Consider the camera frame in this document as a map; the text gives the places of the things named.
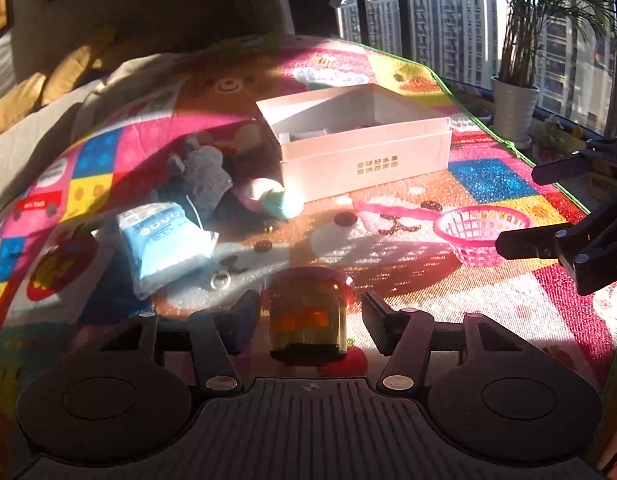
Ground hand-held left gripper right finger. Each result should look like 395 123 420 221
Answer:
361 290 544 393

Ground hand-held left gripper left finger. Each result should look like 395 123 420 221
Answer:
96 289 262 393

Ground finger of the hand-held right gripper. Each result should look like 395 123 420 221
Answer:
532 137 617 186
495 195 617 296

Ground pink plastic basket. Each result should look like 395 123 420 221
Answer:
353 199 535 267

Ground amber jar with red lid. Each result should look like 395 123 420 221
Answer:
266 266 357 365

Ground pink cardboard box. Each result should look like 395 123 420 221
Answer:
256 83 453 204

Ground small potted plant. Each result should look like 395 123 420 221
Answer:
531 115 584 153

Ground colourful play mat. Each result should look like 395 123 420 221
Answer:
0 35 617 461

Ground potted palm in white pot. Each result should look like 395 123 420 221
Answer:
481 0 617 142

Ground blue tissue pack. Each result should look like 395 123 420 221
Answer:
116 201 219 301

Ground pink round toy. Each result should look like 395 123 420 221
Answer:
238 177 305 220

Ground grey plush toy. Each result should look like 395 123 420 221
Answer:
166 134 234 221

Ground beige blanket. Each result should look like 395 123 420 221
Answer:
0 50 189 221

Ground yellow pillow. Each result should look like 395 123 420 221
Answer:
41 25 119 106
0 72 48 141

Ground black window frame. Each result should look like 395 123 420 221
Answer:
349 0 617 141

